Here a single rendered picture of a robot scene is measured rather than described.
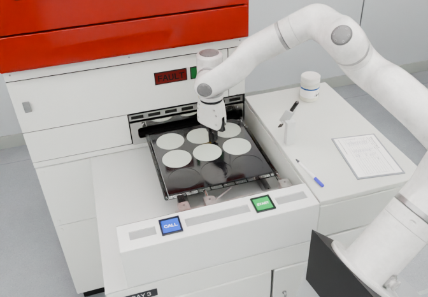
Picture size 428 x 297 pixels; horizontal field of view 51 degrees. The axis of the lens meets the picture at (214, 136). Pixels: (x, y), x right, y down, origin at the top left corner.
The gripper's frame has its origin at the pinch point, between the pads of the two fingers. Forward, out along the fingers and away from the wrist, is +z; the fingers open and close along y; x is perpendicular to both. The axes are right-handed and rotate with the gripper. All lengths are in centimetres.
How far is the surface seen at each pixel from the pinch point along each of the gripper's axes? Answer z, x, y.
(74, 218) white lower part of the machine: 39, -39, -43
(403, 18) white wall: 41, 261, -34
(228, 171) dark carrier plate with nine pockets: 2.8, -9.0, 14.9
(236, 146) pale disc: 2.8, 3.1, 8.1
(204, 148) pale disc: 2.7, -4.5, 0.0
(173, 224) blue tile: -3.7, -41.0, 23.2
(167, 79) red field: -16.5, -1.1, -19.8
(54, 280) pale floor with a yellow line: 93, -46, -70
